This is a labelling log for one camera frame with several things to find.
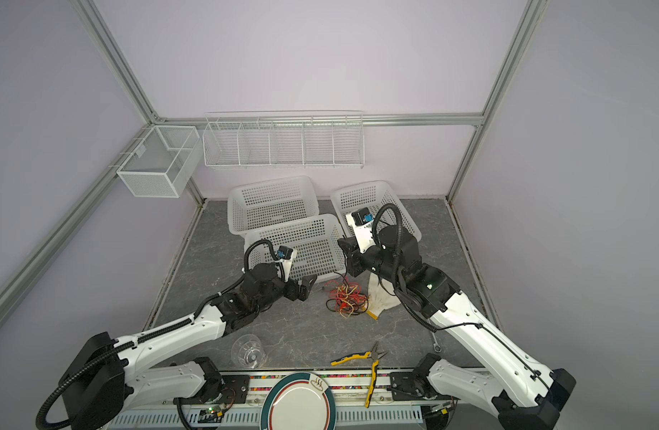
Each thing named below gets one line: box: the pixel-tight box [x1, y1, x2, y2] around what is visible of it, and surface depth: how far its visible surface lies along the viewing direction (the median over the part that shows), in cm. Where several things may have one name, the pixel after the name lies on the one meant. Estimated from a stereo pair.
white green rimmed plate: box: [259, 371, 338, 430], surface depth 72 cm
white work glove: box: [366, 272, 402, 321], surface depth 91 cm
